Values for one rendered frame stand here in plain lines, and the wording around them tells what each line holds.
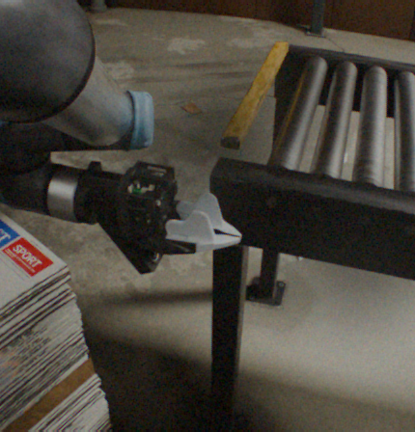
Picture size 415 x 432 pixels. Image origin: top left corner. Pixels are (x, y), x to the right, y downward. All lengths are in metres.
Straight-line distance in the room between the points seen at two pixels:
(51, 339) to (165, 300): 1.00
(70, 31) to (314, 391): 1.24
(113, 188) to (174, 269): 1.06
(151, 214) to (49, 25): 0.38
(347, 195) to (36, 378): 0.46
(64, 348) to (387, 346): 1.11
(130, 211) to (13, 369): 0.24
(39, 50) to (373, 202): 0.51
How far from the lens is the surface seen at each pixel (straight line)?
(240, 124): 0.78
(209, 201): 0.64
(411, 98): 1.00
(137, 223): 0.65
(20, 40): 0.27
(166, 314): 1.55
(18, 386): 0.62
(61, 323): 0.61
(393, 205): 0.70
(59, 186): 0.68
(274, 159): 0.75
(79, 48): 0.31
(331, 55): 1.14
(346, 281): 1.70
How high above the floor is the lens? 1.21
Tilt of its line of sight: 40 degrees down
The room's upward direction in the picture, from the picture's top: straight up
